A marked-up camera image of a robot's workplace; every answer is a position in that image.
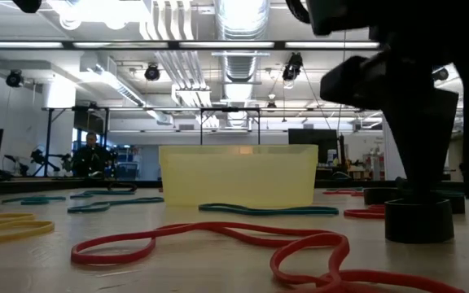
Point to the wide black rubber band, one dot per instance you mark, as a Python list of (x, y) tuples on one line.
[(417, 224), (375, 197)]

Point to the teal rubber band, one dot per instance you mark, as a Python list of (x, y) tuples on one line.
[(344, 189), (137, 200), (104, 192), (35, 200), (259, 211)]

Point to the long red rubber band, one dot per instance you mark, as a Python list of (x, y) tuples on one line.
[(214, 226)]

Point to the thin black rubber band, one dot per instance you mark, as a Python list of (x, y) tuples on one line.
[(122, 184)]

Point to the yellow rubber band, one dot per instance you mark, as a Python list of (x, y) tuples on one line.
[(14, 215), (47, 227)]

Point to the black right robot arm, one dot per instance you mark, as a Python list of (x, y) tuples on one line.
[(422, 16)]

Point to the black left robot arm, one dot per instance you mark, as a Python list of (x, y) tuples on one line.
[(27, 5)]

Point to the looped red rubber band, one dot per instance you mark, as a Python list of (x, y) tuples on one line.
[(401, 280)]

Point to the yellow translucent plastic bin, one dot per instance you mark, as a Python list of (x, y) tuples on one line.
[(238, 179)]

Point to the black hanging spotlight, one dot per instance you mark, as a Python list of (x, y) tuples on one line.
[(152, 73), (441, 74), (291, 69), (14, 78)]

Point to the white pillar with devices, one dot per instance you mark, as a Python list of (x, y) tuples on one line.
[(391, 154)]

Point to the overhead LED light bar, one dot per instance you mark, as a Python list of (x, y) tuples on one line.
[(169, 45)]

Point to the blue chair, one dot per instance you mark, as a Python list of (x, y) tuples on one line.
[(126, 171)]

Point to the person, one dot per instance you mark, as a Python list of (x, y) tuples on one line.
[(90, 160)]

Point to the plain white pillar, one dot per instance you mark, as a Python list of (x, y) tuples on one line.
[(58, 97)]

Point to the black background robot on stand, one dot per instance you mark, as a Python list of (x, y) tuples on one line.
[(39, 156)]

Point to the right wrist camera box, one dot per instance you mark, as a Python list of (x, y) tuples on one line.
[(352, 83)]

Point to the silver round ceiling duct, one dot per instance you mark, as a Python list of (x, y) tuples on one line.
[(240, 20)]

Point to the small black metal frame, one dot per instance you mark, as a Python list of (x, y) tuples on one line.
[(229, 109)]

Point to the tall black metal frame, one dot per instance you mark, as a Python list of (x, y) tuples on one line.
[(48, 138)]

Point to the black table edge rail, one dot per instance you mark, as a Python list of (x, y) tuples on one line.
[(23, 186)]

